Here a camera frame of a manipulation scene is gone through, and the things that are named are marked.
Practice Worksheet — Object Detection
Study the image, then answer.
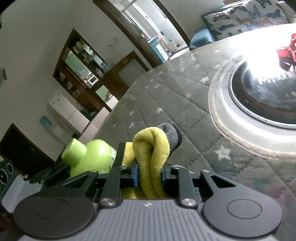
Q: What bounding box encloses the teal sofa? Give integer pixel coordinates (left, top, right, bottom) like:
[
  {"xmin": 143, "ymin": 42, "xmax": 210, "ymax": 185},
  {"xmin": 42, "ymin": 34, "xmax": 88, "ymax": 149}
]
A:
[{"xmin": 189, "ymin": 1, "xmax": 295, "ymax": 50}]

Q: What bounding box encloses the grey quilted star tablecloth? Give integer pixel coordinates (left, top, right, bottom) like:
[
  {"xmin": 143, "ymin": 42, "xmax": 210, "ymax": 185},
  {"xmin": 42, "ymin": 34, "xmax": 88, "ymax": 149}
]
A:
[{"xmin": 93, "ymin": 22, "xmax": 296, "ymax": 241}]

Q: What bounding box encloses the yellow grey cleaning cloth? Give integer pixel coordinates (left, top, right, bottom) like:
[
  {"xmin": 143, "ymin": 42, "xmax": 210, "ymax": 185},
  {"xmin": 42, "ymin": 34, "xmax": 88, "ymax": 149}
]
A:
[{"xmin": 121, "ymin": 123, "xmax": 182, "ymax": 200}]

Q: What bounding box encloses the dark wooden side table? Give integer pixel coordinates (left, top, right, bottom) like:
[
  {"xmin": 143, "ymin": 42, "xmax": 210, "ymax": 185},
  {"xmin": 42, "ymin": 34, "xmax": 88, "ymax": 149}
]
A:
[{"xmin": 101, "ymin": 51, "xmax": 149, "ymax": 100}]

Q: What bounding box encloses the blue white cabinet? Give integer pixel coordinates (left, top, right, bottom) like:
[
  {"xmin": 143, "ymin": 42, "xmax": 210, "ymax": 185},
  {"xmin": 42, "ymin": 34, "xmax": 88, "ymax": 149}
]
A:
[{"xmin": 147, "ymin": 36, "xmax": 170, "ymax": 63}]

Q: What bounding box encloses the white microwave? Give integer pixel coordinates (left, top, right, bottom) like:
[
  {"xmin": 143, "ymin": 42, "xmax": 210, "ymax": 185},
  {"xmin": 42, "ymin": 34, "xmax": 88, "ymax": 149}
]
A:
[{"xmin": 86, "ymin": 74, "xmax": 99, "ymax": 88}]

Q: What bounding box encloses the dark wooden shelf unit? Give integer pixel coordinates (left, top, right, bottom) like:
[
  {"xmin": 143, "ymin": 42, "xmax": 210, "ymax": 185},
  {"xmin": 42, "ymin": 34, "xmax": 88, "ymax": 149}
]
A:
[{"xmin": 53, "ymin": 29, "xmax": 115, "ymax": 115}]

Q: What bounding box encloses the white bucket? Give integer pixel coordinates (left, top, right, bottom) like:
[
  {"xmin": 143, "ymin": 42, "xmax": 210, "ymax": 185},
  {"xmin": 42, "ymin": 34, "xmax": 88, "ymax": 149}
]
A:
[{"xmin": 166, "ymin": 41, "xmax": 178, "ymax": 53}]

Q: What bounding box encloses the red plastic bag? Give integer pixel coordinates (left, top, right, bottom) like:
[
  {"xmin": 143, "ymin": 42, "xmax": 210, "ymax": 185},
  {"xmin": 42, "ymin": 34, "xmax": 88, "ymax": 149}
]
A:
[{"xmin": 276, "ymin": 34, "xmax": 295, "ymax": 71}]

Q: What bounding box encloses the white refrigerator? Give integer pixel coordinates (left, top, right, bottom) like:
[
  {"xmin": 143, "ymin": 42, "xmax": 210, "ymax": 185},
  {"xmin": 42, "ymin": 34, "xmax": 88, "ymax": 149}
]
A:
[{"xmin": 48, "ymin": 91, "xmax": 89, "ymax": 135}]

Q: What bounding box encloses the round induction cooktop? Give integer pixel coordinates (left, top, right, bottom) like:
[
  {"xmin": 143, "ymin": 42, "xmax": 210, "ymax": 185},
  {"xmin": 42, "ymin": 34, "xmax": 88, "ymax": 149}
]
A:
[{"xmin": 208, "ymin": 59, "xmax": 295, "ymax": 161}]

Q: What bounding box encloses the green plastic bottle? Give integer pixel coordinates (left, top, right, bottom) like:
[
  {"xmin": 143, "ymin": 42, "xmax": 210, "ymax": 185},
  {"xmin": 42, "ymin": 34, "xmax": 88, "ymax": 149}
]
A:
[{"xmin": 61, "ymin": 138, "xmax": 117, "ymax": 178}]

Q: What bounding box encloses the large butterfly print pillow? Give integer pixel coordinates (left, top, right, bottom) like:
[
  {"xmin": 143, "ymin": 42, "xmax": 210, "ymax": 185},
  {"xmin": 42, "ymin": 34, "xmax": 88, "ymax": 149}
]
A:
[{"xmin": 203, "ymin": 1, "xmax": 289, "ymax": 40}]

